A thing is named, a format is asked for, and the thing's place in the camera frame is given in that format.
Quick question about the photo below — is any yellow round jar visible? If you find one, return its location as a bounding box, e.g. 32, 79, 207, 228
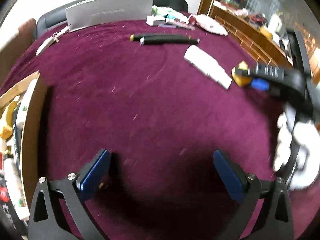
232, 61, 253, 87

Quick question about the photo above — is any white power adapter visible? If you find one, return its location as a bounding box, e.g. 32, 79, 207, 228
184, 45, 232, 90

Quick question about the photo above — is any black crab snack packet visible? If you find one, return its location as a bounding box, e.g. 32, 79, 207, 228
1, 174, 28, 237

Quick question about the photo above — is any white gloved right hand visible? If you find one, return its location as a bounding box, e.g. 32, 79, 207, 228
273, 103, 319, 191

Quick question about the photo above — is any cardboard tray box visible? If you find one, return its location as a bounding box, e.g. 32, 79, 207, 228
1, 72, 47, 239

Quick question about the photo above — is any yellow snack pouch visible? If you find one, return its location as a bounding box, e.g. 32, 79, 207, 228
1, 95, 20, 140

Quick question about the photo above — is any pink white cloth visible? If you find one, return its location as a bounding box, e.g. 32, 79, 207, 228
188, 14, 228, 36

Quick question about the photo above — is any purple foil packet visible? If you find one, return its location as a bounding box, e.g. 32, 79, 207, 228
158, 19, 195, 31

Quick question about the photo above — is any maroon bed cover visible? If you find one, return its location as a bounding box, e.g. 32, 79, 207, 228
0, 11, 320, 240

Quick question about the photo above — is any black marker silver cap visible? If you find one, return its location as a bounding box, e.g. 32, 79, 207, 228
139, 37, 200, 46

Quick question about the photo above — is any green plastic bag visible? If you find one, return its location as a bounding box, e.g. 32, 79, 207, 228
151, 5, 188, 23

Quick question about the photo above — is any small white charger block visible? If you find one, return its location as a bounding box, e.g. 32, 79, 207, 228
146, 15, 166, 27

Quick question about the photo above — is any black marker yellow cap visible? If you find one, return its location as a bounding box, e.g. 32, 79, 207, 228
129, 33, 191, 42

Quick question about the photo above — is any grey rectangular box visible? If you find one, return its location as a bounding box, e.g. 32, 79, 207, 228
65, 0, 153, 31

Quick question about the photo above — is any white key fob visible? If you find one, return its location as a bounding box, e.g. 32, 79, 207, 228
36, 26, 69, 56

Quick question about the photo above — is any maroon armchair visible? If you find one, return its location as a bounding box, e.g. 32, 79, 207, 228
0, 18, 36, 85

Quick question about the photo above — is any black leather sofa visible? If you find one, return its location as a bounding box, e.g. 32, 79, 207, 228
34, 0, 189, 38

